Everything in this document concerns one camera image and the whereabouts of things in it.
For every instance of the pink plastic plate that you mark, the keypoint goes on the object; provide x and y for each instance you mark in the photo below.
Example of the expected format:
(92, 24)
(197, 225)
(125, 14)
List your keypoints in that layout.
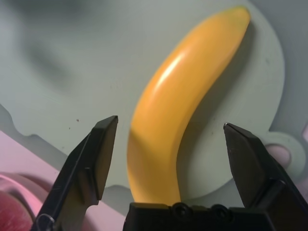
(14, 183)

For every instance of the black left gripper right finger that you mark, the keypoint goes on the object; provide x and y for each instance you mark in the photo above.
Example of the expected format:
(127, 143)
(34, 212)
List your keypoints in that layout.
(255, 173)

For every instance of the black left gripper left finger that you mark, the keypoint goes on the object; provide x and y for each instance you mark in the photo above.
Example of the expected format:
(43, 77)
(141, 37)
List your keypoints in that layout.
(84, 168)

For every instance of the green cutting board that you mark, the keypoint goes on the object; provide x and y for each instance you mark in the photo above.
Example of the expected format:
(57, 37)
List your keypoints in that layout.
(72, 60)

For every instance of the yellow toy banana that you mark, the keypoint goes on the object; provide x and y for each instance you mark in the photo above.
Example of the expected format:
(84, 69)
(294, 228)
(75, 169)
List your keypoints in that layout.
(168, 96)

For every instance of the red toy watermelon slice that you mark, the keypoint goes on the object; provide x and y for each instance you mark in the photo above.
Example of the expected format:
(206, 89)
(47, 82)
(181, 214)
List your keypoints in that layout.
(12, 214)

